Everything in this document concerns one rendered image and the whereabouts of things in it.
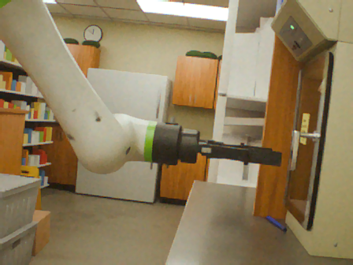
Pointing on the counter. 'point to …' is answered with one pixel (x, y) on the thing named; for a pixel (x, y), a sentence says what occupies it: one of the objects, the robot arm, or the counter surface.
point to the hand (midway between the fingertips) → (271, 156)
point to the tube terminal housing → (335, 156)
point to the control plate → (295, 36)
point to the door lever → (298, 146)
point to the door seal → (322, 149)
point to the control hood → (310, 23)
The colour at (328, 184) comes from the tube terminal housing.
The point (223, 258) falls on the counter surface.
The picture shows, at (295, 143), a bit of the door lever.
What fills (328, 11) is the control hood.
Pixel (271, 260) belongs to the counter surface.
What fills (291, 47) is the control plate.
